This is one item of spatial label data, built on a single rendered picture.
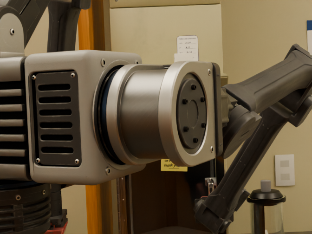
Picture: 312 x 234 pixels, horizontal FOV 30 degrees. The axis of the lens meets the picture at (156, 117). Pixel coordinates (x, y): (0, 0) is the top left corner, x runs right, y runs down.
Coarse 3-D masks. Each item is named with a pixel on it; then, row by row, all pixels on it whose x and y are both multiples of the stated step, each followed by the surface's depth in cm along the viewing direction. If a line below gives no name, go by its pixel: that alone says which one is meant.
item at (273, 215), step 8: (256, 200) 158; (264, 200) 157; (272, 200) 157; (256, 208) 159; (264, 208) 158; (272, 208) 158; (280, 208) 159; (256, 216) 159; (264, 216) 158; (272, 216) 158; (280, 216) 159; (256, 224) 160; (264, 224) 158; (272, 224) 158; (280, 224) 159; (256, 232) 160; (264, 232) 158; (272, 232) 158; (280, 232) 159
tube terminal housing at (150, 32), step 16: (112, 16) 166; (128, 16) 166; (144, 16) 166; (160, 16) 166; (176, 16) 166; (192, 16) 166; (208, 16) 166; (112, 32) 167; (128, 32) 167; (144, 32) 167; (160, 32) 167; (176, 32) 167; (192, 32) 167; (208, 32) 167; (112, 48) 167; (128, 48) 167; (144, 48) 167; (160, 48) 167; (176, 48) 167; (208, 48) 167; (160, 64) 167; (224, 160) 169
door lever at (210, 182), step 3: (207, 180) 167; (210, 180) 167; (207, 183) 167; (210, 183) 162; (213, 183) 163; (207, 186) 167; (210, 186) 162; (213, 186) 163; (210, 189) 163; (213, 189) 163; (210, 192) 163
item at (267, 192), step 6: (264, 180) 162; (264, 186) 161; (270, 186) 161; (252, 192) 162; (258, 192) 160; (264, 192) 160; (270, 192) 160; (276, 192) 159; (258, 198) 159; (264, 198) 158; (270, 198) 158
